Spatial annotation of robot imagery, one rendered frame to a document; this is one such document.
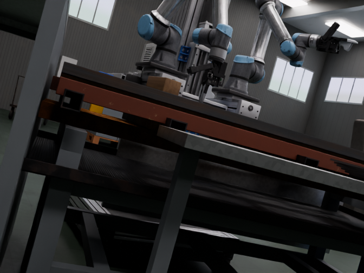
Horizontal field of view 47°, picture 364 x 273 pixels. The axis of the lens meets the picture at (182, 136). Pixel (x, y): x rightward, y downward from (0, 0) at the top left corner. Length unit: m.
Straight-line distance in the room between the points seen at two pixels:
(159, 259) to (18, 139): 0.43
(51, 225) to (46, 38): 0.52
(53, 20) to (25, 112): 0.21
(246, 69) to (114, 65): 9.60
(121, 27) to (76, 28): 1.22
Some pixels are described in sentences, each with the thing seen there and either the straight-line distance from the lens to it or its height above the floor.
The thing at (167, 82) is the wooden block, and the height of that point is 0.88.
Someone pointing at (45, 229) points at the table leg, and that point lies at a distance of 1.23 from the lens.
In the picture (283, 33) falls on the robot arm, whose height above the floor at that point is 1.42.
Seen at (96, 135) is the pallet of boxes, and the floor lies 0.16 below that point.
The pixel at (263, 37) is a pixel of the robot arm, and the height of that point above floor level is 1.42.
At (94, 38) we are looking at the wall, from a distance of 11.85.
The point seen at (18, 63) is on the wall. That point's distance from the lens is 11.48.
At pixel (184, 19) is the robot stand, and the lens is 2.56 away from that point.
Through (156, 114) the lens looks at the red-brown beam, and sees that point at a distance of 1.20.
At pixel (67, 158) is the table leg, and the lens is 1.19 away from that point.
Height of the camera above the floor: 0.76
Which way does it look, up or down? 1 degrees down
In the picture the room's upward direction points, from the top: 16 degrees clockwise
